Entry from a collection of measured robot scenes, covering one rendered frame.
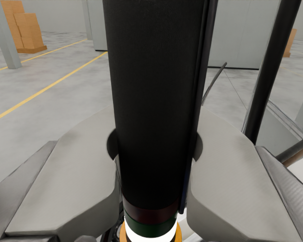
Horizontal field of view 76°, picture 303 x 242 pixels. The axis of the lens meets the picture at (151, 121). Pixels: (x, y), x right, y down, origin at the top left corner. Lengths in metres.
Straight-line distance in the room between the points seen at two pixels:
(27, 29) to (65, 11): 6.01
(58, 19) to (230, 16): 10.93
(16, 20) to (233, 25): 6.80
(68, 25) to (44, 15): 1.50
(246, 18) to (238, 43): 0.59
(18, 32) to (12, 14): 0.56
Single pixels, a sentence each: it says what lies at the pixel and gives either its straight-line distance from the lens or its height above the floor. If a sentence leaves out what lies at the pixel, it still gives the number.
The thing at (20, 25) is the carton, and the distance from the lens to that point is 8.45.
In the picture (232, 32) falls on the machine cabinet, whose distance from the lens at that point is 5.77.
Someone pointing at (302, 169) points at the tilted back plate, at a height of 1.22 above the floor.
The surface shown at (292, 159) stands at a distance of 0.31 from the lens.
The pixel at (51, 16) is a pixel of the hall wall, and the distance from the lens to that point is 14.63.
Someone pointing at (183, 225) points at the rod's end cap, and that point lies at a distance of 0.19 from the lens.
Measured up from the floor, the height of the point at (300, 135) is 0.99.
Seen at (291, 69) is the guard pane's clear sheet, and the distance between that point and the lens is 1.32.
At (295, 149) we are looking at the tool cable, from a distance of 0.30.
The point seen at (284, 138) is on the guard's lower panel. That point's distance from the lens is 1.30.
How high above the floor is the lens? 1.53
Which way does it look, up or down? 31 degrees down
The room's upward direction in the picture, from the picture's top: 1 degrees clockwise
